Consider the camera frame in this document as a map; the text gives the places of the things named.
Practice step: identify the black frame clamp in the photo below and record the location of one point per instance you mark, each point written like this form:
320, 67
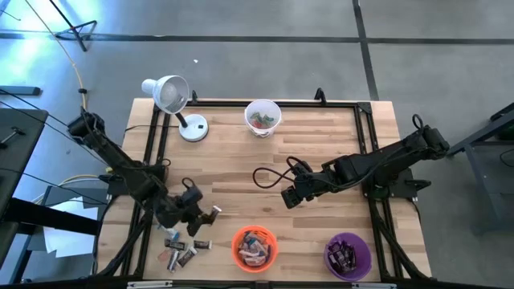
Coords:
320, 96
194, 97

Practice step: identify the black tripod stand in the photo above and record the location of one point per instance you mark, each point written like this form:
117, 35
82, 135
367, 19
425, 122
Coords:
82, 42

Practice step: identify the black aluminium table frame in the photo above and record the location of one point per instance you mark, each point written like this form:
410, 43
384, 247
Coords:
301, 103

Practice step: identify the white desk lamp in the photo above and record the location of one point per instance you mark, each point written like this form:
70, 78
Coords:
194, 130

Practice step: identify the black hand tool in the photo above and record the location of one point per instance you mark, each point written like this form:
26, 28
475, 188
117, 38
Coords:
14, 131

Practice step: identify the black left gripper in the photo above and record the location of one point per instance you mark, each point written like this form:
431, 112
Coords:
190, 204

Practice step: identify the black side table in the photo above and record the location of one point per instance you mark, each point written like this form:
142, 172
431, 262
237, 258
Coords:
16, 180

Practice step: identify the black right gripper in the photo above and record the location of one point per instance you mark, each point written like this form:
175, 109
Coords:
307, 180

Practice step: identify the silver candy bar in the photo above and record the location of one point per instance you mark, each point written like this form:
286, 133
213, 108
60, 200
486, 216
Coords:
173, 261

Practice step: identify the green gummy candy packet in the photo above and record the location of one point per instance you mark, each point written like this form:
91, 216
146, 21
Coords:
268, 119
255, 117

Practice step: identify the white paper sheets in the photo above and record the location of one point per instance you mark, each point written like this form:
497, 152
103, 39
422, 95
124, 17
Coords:
68, 241

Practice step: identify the white metal bracket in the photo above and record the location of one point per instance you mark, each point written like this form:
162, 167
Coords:
373, 286
148, 284

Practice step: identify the black metal cart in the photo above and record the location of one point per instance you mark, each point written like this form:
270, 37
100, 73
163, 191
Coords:
482, 135

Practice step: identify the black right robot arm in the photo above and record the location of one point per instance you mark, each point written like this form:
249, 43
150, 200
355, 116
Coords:
381, 164

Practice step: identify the orange plastic basket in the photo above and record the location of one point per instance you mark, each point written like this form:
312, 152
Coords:
237, 263

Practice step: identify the purple plastic basket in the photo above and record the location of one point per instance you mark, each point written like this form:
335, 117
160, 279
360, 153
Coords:
363, 257

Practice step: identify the white plastic bucket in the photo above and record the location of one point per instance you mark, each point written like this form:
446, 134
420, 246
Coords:
263, 105

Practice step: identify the red gummy candy packet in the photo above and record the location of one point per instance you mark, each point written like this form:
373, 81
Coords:
260, 125
163, 255

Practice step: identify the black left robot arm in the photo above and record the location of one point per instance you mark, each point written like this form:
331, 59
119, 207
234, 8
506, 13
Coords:
120, 164

